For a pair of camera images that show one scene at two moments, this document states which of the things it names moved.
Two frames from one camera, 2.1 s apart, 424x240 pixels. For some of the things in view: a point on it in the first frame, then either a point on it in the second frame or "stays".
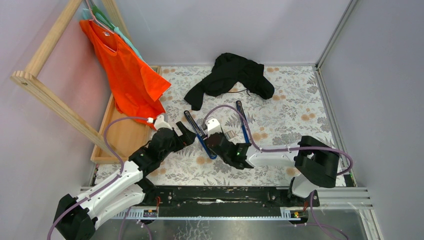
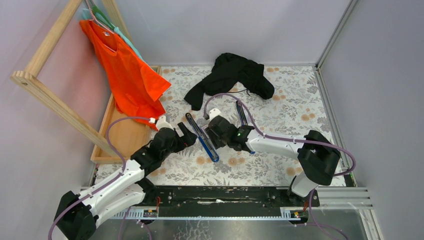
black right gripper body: x=225 y=159 to x=220 y=141
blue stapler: x=201 y=134 stays
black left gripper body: x=177 y=145 stays
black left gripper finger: x=188 y=136 stays
